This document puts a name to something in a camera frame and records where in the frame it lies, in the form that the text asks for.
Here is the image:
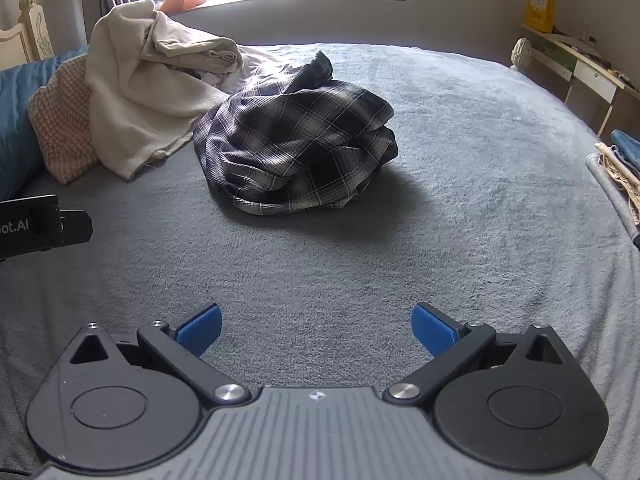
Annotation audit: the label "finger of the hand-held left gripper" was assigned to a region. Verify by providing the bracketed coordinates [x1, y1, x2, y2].
[59, 209, 94, 245]

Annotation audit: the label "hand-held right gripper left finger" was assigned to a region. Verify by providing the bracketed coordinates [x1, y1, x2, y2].
[67, 302, 253, 406]

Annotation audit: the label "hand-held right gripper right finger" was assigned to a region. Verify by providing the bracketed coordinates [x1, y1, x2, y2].
[382, 302, 571, 403]

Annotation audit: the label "black white plaid shirt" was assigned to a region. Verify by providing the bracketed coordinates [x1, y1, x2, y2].
[192, 50, 399, 217]

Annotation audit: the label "pink checked knit cloth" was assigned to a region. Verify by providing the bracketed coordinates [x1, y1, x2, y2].
[27, 55, 101, 186]

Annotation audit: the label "blue duvet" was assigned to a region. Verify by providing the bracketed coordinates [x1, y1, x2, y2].
[0, 45, 91, 203]

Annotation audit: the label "cream knit sweater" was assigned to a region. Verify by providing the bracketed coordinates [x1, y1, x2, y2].
[84, 0, 241, 181]

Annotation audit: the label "cream carved headboard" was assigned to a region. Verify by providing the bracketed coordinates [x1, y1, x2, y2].
[0, 0, 56, 72]

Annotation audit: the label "beige garment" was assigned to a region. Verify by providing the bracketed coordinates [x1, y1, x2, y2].
[144, 10, 246, 78]

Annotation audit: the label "folded grey cloth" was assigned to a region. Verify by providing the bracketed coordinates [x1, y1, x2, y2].
[586, 152, 640, 251]

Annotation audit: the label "folded beige cloth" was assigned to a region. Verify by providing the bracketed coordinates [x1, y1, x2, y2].
[595, 142, 640, 226]

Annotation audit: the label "folded blue jeans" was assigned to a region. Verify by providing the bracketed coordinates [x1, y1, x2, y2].
[611, 129, 640, 171]

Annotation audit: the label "white bedpost finial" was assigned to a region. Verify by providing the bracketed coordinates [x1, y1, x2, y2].
[510, 37, 535, 68]

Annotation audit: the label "white desk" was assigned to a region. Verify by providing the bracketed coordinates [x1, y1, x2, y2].
[517, 22, 635, 136]

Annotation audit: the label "yellow box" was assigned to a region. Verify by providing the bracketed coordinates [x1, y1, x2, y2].
[522, 0, 557, 33]

